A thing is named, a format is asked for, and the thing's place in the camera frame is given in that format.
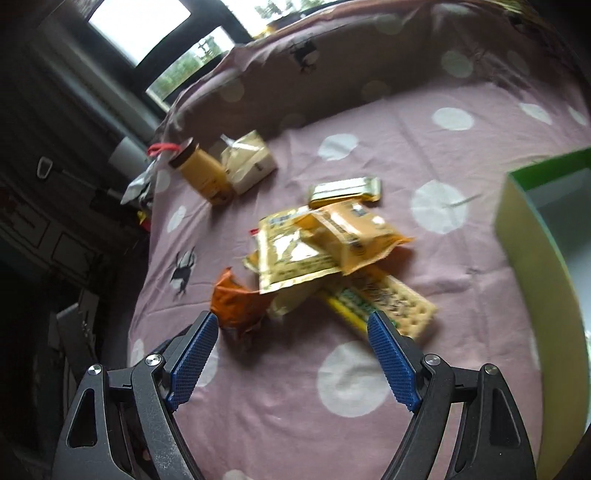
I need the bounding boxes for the orange red snack packet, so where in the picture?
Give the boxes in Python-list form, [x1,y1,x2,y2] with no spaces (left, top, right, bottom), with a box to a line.
[211,268,274,336]

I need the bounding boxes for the cracker pack green yellow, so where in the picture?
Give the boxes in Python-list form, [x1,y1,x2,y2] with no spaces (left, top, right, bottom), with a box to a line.
[317,266,438,340]

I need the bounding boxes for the yellow snack pouch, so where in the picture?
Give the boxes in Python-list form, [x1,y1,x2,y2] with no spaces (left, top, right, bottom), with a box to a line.
[256,206,341,294]

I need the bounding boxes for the orange biscuit packet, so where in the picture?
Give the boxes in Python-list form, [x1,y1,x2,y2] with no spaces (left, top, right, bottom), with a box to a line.
[295,200,413,276]

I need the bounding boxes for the gold snack bar wrapper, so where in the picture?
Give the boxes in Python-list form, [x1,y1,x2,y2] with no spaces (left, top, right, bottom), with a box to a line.
[308,177,382,209]

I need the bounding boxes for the green cardboard box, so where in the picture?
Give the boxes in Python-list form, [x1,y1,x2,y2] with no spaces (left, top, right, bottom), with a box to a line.
[495,149,590,479]

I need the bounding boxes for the crumpled silver bag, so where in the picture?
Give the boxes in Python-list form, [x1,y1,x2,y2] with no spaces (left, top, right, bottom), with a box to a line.
[120,158,157,206]

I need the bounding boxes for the yellow bear bottle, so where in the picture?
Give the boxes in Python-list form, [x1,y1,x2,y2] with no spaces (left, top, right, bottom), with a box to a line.
[168,138,235,206]

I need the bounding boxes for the white tissue pack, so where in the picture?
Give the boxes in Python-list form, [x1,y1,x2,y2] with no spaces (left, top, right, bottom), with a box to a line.
[221,130,277,195]

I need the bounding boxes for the pink polka dot cloth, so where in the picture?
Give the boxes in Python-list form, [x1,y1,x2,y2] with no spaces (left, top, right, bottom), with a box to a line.
[128,1,590,479]

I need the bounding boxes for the window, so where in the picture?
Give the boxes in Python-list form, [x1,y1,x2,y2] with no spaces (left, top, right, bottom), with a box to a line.
[84,0,329,105]

